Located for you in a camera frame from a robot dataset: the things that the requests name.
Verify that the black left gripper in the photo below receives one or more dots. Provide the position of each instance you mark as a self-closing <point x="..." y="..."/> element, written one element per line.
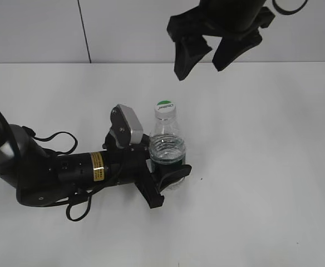
<point x="127" y="165"/>

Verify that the white green bottle cap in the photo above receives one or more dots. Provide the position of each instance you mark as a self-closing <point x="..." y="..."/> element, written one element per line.
<point x="165" y="110"/>

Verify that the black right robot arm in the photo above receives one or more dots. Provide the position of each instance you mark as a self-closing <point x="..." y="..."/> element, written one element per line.
<point x="264" y="18"/>

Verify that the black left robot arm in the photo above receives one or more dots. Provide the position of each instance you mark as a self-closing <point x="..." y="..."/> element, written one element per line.
<point x="44" y="177"/>

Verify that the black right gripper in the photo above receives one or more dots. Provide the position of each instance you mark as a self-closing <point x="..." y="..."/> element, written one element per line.
<point x="233" y="23"/>

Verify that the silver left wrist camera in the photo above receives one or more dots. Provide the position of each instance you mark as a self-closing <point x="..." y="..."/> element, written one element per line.
<point x="125" y="128"/>

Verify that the clear cestbon water bottle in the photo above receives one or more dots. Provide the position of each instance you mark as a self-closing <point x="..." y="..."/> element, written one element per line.
<point x="166" y="145"/>

